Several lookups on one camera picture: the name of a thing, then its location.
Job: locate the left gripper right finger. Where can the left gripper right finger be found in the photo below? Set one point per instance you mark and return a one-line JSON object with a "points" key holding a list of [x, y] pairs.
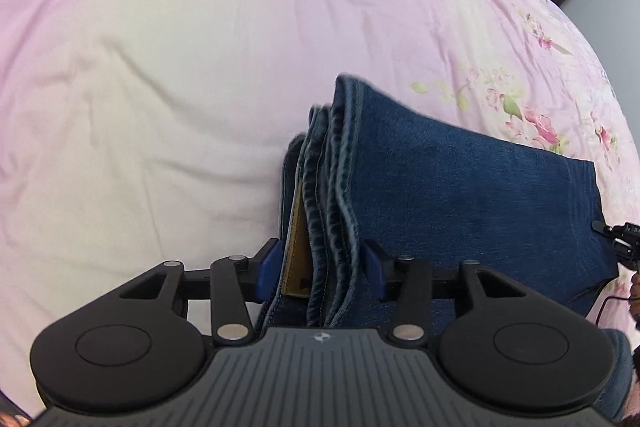
{"points": [[498, 342]]}

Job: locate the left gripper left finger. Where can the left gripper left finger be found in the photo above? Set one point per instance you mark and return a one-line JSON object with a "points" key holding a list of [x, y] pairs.
{"points": [[148, 339]]}

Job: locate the blue denim jeans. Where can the blue denim jeans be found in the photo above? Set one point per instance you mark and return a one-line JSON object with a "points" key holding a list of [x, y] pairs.
{"points": [[370, 168]]}

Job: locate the operator denim clad leg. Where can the operator denim clad leg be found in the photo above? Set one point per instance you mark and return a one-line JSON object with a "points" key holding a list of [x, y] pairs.
{"points": [[612, 400]]}

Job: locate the pink floral bed quilt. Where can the pink floral bed quilt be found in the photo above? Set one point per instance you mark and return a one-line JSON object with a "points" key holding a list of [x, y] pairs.
{"points": [[135, 131]]}

